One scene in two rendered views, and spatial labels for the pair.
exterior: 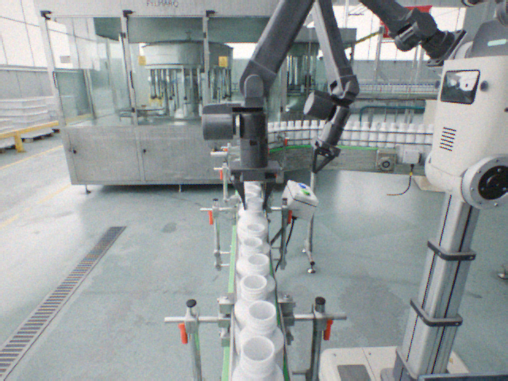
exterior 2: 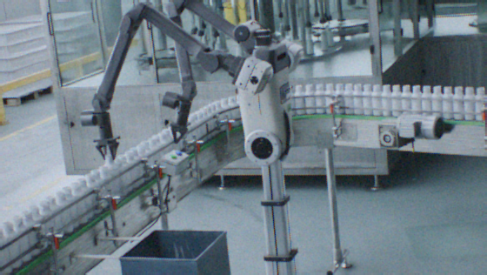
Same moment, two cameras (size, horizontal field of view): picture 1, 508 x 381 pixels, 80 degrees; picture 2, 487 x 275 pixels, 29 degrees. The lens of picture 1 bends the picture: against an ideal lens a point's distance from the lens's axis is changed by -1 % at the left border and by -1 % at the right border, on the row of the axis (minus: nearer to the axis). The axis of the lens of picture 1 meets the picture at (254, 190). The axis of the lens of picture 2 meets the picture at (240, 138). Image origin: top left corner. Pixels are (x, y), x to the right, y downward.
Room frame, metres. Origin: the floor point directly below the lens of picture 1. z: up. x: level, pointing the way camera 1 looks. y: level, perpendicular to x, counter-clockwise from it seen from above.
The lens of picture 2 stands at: (-2.71, -2.02, 2.10)
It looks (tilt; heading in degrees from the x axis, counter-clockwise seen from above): 13 degrees down; 23
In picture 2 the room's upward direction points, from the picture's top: 6 degrees counter-clockwise
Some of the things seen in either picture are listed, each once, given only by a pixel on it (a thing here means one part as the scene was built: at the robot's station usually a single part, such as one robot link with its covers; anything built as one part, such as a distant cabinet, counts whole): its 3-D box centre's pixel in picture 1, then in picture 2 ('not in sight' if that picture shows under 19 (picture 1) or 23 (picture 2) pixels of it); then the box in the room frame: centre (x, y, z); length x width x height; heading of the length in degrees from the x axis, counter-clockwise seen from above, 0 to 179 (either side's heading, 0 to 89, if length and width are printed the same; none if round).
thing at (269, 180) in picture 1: (257, 188); (110, 149); (0.61, -0.01, 1.22); 0.07 x 0.07 x 0.09; 2
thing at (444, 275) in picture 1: (438, 296); (279, 241); (0.87, -0.64, 0.74); 0.11 x 0.11 x 0.40; 2
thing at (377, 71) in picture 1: (394, 82); not in sight; (7.06, -3.04, 1.40); 0.92 x 0.72 x 2.80; 74
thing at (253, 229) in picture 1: (255, 262); (106, 184); (0.55, 0.00, 1.08); 0.06 x 0.06 x 0.17
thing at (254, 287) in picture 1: (254, 326); (83, 197); (0.38, 0.00, 1.08); 0.06 x 0.06 x 0.17
